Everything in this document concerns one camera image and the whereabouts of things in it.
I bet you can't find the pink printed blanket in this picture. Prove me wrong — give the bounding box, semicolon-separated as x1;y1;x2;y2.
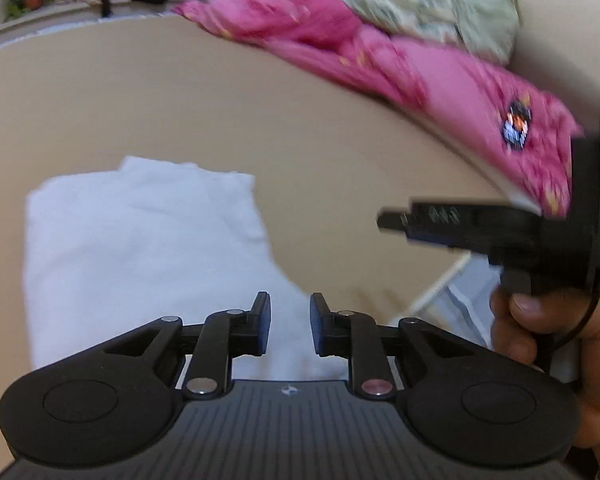
172;0;586;221

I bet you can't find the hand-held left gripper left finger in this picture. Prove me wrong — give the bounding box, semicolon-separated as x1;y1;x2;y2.
102;291;272;401

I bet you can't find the small white garment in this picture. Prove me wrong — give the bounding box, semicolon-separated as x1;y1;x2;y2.
25;155;346;381

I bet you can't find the white windowsill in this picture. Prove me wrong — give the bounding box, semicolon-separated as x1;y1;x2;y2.
0;0;181;48

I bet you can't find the black cable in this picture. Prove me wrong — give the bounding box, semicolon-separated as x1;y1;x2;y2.
532;280;600;391

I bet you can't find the pale green floral blanket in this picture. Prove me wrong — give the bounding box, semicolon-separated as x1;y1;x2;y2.
330;0;523;66

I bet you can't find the light blue striped cloth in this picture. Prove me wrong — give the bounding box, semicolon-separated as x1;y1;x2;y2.
430;280;501;351

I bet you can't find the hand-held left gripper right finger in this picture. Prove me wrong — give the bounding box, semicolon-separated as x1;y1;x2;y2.
310;292;476;398

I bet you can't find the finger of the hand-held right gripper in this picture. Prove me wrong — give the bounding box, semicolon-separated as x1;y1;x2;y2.
377;202;506;257

